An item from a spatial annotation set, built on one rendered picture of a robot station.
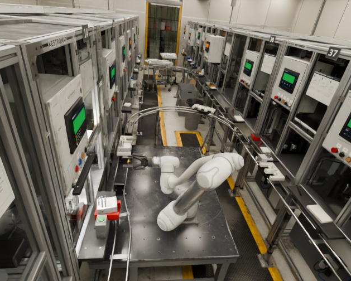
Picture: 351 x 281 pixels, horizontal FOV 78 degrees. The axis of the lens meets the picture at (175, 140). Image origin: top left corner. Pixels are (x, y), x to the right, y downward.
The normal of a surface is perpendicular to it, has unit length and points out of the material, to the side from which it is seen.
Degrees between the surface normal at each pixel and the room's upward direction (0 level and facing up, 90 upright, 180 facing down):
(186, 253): 0
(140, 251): 0
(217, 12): 90
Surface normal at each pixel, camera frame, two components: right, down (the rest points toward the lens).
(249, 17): 0.10, 0.51
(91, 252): 0.10, -0.86
